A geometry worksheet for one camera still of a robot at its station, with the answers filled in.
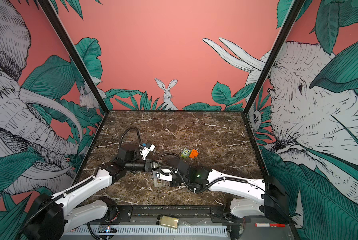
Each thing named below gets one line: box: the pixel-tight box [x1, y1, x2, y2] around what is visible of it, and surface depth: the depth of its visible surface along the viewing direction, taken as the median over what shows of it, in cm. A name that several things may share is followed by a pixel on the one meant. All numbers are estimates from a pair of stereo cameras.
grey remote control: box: [152, 169, 164, 188], surface depth 73 cm
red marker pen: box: [254, 223, 286, 228], surface depth 73 cm
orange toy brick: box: [189, 149, 199, 159], surface depth 97 cm
